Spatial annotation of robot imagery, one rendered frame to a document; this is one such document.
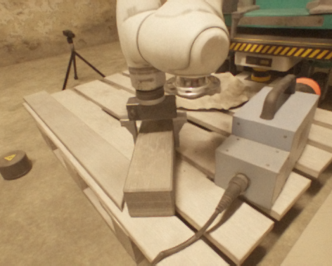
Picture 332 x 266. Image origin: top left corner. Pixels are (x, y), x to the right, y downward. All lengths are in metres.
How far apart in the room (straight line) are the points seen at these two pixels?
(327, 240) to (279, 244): 0.11
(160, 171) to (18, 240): 0.49
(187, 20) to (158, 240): 0.41
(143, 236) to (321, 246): 0.44
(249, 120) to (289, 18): 0.78
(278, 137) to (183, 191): 0.25
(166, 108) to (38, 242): 0.53
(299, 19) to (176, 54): 0.94
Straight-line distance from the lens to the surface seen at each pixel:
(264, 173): 0.52
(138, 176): 0.53
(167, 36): 0.40
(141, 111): 0.62
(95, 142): 0.81
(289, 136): 0.55
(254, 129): 0.57
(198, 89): 1.02
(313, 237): 0.75
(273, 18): 1.31
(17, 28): 3.08
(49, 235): 0.82
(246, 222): 0.56
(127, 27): 0.52
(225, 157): 0.55
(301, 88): 0.81
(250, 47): 1.23
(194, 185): 0.62
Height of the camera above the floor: 0.59
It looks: 32 degrees down
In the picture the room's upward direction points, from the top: 6 degrees counter-clockwise
